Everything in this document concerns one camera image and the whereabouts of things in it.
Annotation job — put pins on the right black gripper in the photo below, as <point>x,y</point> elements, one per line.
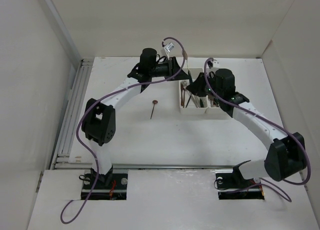
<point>196,87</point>

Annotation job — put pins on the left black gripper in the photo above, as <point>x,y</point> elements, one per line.
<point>172,66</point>

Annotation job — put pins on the black handle fork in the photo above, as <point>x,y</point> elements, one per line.
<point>189,99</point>

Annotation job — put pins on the brown wooden fork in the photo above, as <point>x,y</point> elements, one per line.
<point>182,92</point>

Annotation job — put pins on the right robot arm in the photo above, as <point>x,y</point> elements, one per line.
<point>285,155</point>

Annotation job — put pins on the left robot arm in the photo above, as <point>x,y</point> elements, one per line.
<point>98,122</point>

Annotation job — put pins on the right white plastic container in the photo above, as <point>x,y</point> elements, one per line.
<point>217,107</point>

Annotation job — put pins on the white plastic container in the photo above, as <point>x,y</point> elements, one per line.
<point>197,106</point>
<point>217,107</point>

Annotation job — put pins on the left white plastic container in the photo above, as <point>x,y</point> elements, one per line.
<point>197,106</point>

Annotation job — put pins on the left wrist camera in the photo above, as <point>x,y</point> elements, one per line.
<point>169,47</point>

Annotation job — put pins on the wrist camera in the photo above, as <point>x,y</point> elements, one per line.
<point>214,64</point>
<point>169,47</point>

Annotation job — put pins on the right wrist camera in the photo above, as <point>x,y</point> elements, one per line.
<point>214,64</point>

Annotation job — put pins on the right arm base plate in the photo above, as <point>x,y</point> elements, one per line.
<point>232,186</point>

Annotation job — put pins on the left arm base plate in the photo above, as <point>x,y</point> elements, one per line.
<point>115,190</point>

